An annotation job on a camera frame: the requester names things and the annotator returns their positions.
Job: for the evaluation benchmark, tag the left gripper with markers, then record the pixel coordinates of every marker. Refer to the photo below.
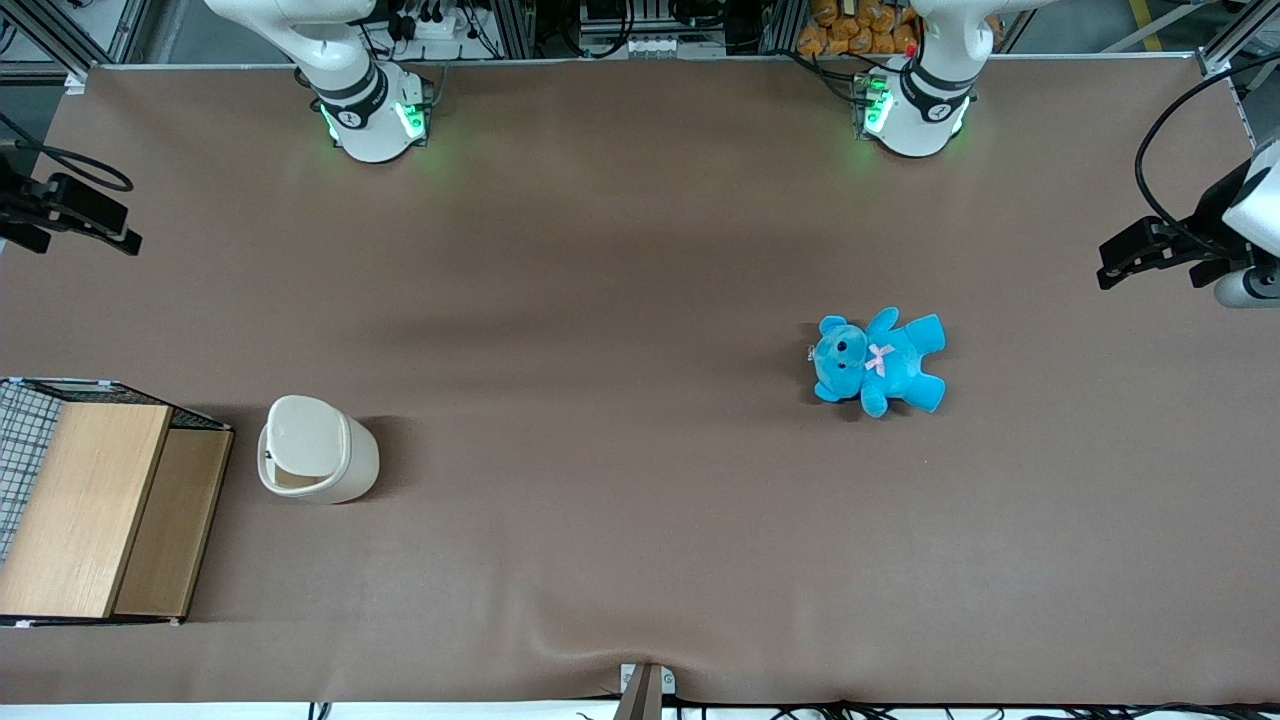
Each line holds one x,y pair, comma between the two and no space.
1198,243

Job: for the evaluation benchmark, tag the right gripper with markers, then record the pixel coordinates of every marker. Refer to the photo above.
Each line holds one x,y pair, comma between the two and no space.
22,205

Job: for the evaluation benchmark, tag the white trash can lid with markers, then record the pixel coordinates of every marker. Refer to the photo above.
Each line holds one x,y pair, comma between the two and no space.
305,435

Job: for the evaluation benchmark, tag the white trash can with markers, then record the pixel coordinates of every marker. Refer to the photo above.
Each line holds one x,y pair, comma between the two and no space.
358,465

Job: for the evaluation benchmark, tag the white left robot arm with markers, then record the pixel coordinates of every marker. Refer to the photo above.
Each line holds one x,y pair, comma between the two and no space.
920,105

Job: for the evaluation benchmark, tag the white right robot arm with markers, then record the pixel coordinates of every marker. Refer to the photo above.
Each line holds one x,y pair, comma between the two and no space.
365,100

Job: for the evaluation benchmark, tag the blue teddy bear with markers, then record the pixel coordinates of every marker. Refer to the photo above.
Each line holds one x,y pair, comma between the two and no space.
885,365

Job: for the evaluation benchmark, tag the light wooden shelf board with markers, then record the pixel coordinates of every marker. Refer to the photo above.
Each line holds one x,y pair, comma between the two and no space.
85,510

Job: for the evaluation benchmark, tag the dark wooden shelf board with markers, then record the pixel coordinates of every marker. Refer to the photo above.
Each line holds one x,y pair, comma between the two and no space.
170,525

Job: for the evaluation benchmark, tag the orange plush toy pile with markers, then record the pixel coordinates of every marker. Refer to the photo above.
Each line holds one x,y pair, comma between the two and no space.
850,25

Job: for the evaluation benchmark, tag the white power strip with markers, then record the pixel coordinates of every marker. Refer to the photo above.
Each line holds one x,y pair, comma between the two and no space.
440,28

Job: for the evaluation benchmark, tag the brown table cover mat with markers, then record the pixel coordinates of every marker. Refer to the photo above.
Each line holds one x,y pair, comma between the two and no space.
640,250

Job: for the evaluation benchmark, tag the white terminal block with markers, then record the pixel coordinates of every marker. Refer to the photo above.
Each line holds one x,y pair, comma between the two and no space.
650,46

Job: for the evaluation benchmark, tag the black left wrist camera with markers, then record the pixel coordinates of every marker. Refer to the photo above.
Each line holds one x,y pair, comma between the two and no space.
1135,240

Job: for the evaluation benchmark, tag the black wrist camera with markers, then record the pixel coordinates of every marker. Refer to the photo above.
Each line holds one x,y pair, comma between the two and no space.
88,203
1135,240

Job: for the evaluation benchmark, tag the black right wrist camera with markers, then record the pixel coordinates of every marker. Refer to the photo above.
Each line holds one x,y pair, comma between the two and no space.
88,203

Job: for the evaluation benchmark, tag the aluminium frame with grey bracket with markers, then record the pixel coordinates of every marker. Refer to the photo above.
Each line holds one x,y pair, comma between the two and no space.
70,60

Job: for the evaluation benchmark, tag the aluminium frame with white cap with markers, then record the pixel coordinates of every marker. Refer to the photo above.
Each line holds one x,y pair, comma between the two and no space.
1225,50

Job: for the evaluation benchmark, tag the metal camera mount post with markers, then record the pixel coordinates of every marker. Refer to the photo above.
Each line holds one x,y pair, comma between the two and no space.
643,692

